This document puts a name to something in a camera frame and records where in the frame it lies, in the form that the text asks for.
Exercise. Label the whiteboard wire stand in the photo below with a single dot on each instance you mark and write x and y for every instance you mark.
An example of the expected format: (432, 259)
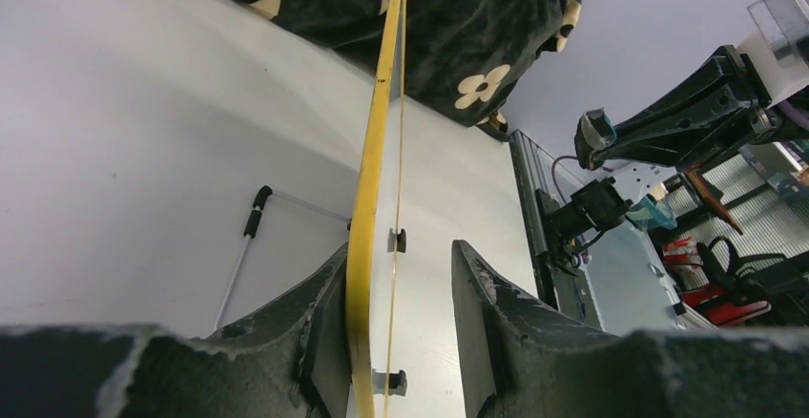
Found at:
(297, 231)

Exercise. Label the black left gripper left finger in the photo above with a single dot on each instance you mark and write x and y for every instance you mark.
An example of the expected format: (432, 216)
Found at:
(288, 358)

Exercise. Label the yellow framed whiteboard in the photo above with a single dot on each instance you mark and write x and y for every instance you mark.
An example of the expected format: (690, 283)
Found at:
(440, 181)

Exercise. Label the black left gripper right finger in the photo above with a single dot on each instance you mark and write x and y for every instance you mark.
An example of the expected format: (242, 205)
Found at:
(521, 358)

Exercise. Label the black right whiteboard foot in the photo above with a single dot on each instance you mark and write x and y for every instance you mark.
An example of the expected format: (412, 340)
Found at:
(396, 241)

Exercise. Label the black whiteboard foot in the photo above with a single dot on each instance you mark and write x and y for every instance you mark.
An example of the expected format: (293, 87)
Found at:
(396, 241)
(389, 383)

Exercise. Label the black left whiteboard foot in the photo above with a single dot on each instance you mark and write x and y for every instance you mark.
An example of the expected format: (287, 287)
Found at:
(389, 383)

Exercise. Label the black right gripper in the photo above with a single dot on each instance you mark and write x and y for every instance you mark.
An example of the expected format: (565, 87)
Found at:
(726, 103)

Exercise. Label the black floral plush blanket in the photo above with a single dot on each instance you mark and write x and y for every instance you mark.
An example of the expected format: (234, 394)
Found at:
(463, 58)

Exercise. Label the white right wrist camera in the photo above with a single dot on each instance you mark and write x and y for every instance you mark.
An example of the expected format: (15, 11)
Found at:
(778, 46)

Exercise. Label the blue eraser cloth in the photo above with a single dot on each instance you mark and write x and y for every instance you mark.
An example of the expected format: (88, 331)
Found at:
(594, 133)

